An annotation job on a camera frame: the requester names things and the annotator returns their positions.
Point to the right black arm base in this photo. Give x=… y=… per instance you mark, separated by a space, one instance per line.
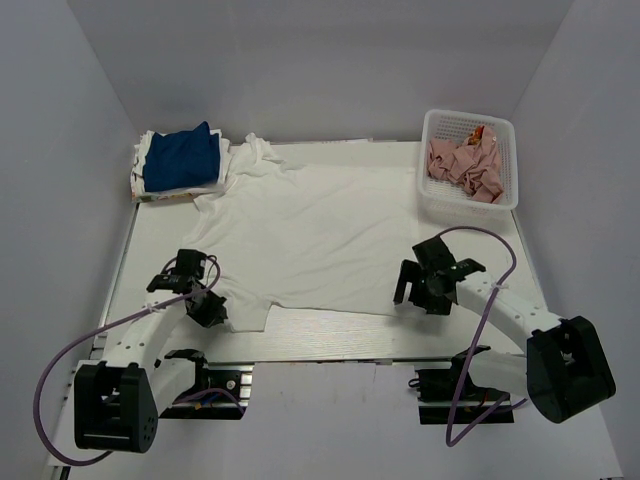
x=434 y=382

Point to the folded white t shirt stack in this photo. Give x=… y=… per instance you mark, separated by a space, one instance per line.
x=139 y=193

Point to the pink t shirt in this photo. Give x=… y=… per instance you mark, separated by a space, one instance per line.
x=473 y=165

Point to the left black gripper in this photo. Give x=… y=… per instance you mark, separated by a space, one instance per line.
x=214 y=315

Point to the folded blue t shirt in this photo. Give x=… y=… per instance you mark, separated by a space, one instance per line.
x=184 y=159

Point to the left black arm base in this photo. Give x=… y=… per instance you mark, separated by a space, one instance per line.
x=210 y=390

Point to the white plastic basket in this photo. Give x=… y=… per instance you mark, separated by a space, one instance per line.
x=457 y=126

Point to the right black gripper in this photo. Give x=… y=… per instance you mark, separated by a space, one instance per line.
x=440 y=306

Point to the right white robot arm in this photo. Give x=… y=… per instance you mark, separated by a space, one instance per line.
x=561 y=366

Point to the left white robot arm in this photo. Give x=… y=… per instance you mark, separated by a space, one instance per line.
x=118 y=401

